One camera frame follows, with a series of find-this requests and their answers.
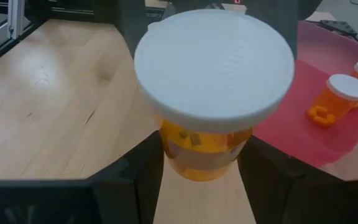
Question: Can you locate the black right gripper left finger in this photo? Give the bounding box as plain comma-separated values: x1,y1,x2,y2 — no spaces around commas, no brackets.
0,130,165,224

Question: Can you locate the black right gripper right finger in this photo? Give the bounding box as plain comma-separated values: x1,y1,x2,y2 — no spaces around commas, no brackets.
237,135,358,224

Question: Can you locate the pink plastic basket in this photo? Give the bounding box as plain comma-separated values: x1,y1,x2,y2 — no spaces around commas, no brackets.
253,20,358,169

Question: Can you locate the silver aluminium extrusion bar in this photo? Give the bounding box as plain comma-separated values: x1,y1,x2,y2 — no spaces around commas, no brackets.
7,0,27,40

